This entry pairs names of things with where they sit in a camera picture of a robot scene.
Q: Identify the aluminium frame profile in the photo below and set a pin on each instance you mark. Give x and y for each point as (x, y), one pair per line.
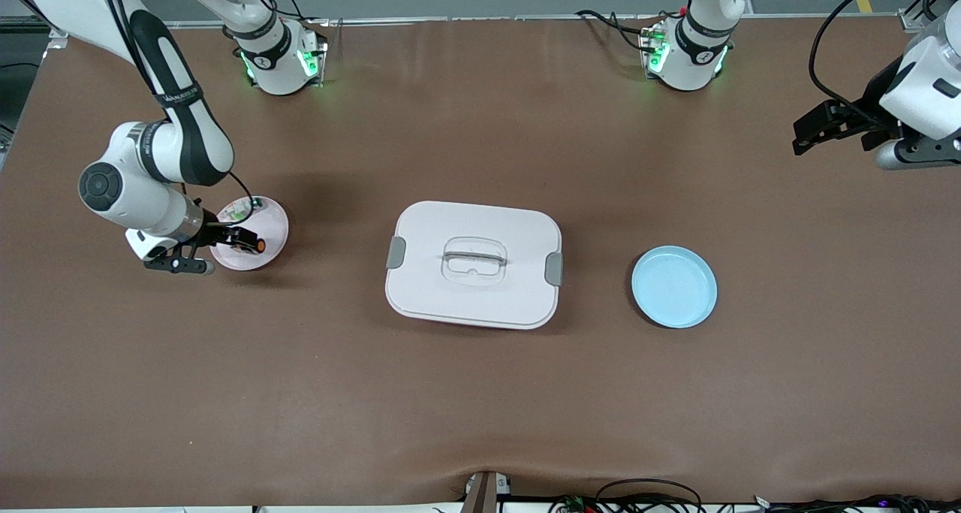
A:
(920, 13)
(58, 38)

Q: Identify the green push button switch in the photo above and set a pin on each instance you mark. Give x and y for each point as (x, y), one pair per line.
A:
(242, 211)

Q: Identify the white lidded storage box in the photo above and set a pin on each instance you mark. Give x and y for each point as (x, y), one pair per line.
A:
(473, 288)

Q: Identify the light blue round plate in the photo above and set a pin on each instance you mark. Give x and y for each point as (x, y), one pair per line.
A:
(674, 288)

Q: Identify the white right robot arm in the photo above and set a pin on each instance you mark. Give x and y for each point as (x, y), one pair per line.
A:
(188, 122)

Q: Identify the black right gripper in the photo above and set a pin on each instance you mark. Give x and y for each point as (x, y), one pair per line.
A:
(213, 232)

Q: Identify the pink round plate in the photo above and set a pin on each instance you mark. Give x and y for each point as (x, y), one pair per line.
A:
(274, 227)

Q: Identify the metal table edge bracket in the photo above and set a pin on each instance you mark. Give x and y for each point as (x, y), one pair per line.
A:
(484, 492)

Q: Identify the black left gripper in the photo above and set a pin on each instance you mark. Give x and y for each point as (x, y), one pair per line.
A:
(872, 104)

